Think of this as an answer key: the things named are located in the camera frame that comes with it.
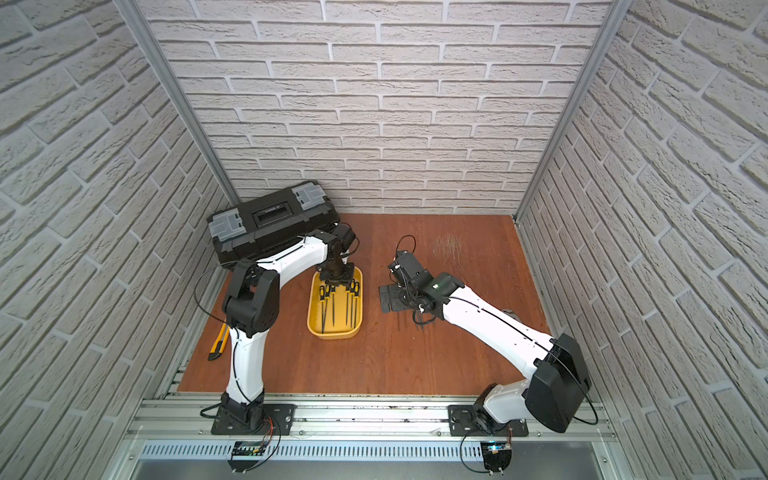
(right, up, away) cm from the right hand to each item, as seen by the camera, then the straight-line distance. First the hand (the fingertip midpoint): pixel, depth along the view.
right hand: (400, 294), depth 80 cm
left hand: (-17, +2, +17) cm, 24 cm away
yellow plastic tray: (-21, -8, +12) cm, 25 cm away
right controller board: (+23, -37, -10) cm, 45 cm away
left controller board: (-39, -37, -8) cm, 54 cm away
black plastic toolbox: (-45, +19, +13) cm, 50 cm away
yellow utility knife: (-53, -15, +5) cm, 55 cm away
